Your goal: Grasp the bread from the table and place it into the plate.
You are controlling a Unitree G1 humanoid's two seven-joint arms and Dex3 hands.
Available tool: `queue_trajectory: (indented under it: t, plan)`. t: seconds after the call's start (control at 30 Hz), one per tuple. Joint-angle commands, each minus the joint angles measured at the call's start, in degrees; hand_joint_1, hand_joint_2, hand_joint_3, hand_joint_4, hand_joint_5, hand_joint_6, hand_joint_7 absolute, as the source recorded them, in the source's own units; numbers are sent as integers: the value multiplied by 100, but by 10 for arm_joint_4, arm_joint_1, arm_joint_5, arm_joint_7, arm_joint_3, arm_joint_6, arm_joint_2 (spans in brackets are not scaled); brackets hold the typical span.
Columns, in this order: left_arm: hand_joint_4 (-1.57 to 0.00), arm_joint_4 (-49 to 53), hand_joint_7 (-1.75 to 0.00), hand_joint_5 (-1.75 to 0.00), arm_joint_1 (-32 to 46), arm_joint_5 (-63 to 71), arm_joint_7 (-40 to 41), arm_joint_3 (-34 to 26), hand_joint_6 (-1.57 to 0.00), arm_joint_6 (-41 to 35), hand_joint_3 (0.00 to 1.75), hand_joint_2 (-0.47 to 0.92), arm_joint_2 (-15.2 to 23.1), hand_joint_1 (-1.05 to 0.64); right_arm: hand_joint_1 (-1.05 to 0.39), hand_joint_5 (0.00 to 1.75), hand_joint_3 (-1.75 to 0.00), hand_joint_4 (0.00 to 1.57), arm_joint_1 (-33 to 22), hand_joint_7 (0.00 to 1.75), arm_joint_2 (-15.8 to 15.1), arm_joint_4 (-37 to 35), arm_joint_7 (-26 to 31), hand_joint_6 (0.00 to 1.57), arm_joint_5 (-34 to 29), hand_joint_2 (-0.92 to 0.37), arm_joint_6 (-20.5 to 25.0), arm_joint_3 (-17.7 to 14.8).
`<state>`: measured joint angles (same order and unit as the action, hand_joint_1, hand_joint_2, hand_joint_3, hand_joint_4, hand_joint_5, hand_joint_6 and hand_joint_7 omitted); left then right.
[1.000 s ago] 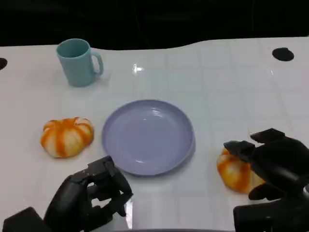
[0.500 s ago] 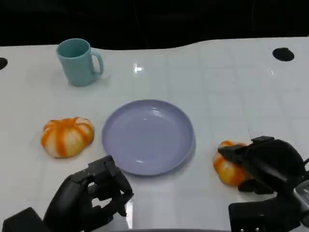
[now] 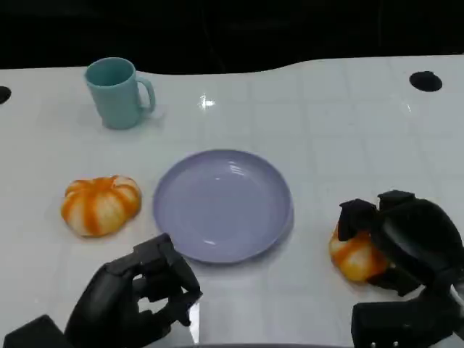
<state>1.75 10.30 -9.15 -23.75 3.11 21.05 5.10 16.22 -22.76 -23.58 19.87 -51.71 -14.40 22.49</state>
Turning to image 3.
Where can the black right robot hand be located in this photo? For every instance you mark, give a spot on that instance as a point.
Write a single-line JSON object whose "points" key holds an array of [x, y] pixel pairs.
{"points": [[417, 235]]}

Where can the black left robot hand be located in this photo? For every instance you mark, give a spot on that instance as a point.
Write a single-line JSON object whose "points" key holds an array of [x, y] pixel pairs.
{"points": [[116, 301]]}

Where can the orange and white bread roll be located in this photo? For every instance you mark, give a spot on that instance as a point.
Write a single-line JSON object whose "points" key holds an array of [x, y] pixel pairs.
{"points": [[98, 206], [353, 259]]}

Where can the lilac plate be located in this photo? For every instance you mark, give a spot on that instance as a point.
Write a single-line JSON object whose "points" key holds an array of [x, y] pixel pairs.
{"points": [[221, 206]]}

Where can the black table grommet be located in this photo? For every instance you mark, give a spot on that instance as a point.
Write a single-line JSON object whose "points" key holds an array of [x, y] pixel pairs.
{"points": [[3, 95], [426, 80]]}

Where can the pale green mug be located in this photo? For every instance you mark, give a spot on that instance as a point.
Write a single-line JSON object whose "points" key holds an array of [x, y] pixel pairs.
{"points": [[114, 98]]}

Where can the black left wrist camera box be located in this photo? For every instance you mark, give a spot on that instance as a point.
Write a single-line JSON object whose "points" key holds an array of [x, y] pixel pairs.
{"points": [[36, 333]]}

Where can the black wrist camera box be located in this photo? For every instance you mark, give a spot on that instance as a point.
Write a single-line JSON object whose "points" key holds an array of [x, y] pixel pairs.
{"points": [[36, 333], [402, 326]]}

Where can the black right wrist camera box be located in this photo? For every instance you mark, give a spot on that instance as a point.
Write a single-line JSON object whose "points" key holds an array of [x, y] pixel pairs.
{"points": [[402, 326]]}

